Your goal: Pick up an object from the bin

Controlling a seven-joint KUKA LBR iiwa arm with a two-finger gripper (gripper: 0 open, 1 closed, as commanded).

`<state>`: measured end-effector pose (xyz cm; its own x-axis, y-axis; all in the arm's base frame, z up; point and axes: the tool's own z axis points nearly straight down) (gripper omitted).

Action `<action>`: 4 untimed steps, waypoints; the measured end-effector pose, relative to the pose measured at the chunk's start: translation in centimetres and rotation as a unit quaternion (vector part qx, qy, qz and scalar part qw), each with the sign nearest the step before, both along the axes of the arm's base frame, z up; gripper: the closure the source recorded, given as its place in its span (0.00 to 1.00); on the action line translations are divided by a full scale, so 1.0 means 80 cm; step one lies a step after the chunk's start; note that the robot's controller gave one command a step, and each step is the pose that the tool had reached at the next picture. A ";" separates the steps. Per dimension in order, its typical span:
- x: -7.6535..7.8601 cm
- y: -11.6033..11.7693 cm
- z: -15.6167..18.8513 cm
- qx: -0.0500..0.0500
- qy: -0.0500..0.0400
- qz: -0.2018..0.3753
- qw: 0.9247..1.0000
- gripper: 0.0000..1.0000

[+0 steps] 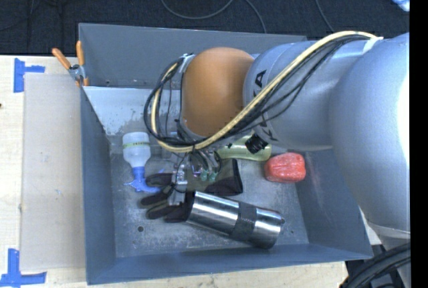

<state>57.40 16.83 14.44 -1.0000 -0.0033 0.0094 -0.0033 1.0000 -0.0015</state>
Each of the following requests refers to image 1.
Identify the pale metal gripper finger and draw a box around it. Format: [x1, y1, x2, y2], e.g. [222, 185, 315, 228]
[167, 181, 188, 206]
[171, 162, 187, 184]

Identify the black glove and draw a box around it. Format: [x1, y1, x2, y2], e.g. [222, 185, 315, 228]
[140, 158, 244, 224]

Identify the shiny steel cylinder black band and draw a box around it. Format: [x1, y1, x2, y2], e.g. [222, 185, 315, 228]
[185, 190, 286, 251]

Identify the grey metal bin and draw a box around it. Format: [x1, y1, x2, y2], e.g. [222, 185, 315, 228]
[77, 23, 375, 286]

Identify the white spray bottle blue nozzle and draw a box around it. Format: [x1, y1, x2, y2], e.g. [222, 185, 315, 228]
[122, 131, 162, 194]

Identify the red-orange sponge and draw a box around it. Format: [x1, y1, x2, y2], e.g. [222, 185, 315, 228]
[263, 152, 307, 184]

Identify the pale flat board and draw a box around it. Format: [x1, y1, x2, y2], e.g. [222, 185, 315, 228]
[19, 72, 88, 275]

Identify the black cylinder on white bracket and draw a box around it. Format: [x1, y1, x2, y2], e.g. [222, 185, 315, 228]
[233, 134, 269, 155]

